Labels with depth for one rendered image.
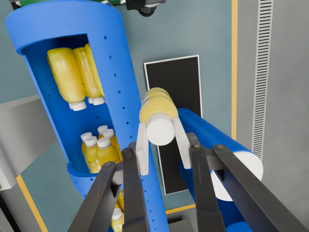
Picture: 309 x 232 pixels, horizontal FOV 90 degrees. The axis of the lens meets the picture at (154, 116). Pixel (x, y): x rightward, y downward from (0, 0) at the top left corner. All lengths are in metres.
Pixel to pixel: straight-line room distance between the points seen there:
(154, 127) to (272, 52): 2.08
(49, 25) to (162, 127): 0.31
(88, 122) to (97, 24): 0.39
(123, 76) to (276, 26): 1.98
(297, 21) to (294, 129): 1.26
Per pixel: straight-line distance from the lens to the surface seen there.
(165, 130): 0.20
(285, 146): 2.74
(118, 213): 0.74
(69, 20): 0.40
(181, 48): 1.69
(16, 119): 0.99
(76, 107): 0.53
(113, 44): 0.42
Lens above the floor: 1.60
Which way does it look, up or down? 72 degrees down
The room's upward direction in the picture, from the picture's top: 153 degrees clockwise
